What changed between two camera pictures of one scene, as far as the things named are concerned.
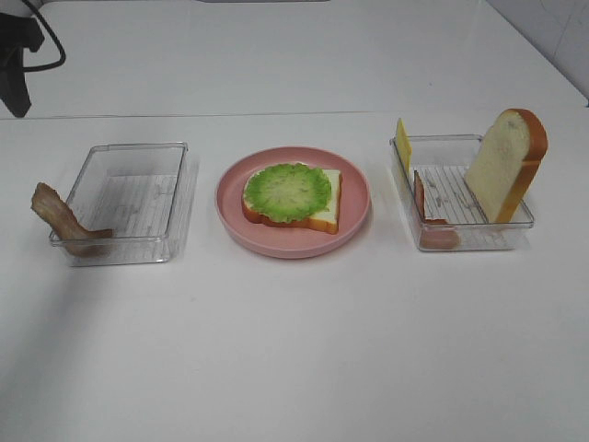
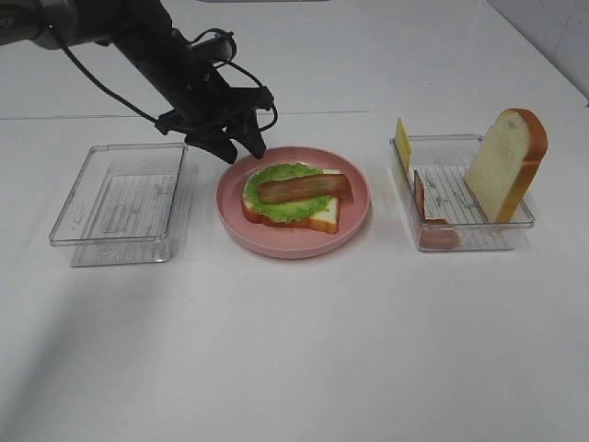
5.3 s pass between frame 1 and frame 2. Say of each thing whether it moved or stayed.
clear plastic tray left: stayed
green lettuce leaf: stayed
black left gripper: moved
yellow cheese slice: stayed
